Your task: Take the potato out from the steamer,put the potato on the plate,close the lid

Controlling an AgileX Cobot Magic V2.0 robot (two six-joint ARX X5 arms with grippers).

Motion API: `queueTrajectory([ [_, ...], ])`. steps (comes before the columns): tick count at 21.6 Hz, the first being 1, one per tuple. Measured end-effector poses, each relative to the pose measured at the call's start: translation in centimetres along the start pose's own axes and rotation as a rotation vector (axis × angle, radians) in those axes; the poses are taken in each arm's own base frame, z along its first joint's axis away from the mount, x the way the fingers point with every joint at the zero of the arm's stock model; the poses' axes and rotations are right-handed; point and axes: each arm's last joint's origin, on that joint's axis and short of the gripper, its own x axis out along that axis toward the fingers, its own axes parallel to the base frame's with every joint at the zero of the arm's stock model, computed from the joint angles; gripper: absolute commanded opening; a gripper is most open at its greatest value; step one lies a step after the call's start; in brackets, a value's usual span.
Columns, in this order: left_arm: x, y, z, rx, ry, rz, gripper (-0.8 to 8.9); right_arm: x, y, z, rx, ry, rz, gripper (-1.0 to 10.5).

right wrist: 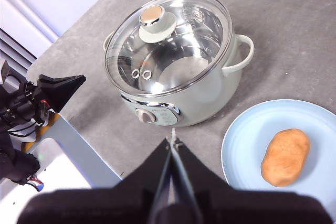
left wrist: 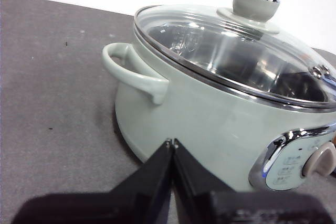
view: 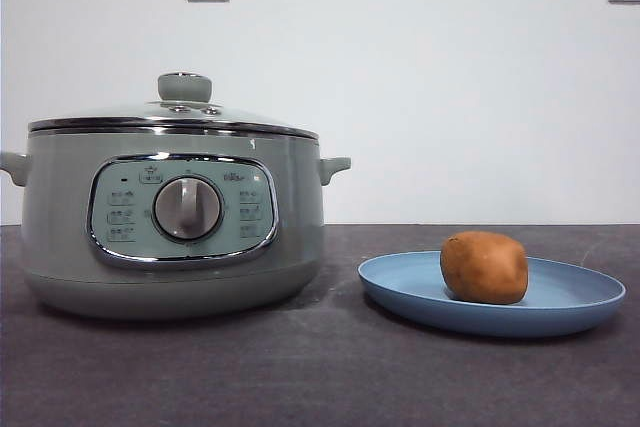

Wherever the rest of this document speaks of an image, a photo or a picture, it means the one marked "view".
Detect brown potato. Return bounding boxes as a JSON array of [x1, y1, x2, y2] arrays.
[[439, 230, 530, 306]]

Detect blue round plate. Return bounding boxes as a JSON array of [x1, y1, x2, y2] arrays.
[[357, 250, 627, 338]]

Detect glass lid with green knob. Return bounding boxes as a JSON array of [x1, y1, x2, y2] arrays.
[[27, 71, 320, 143]]

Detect pale green electric steamer pot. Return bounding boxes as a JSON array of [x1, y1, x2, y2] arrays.
[[0, 129, 352, 321]]

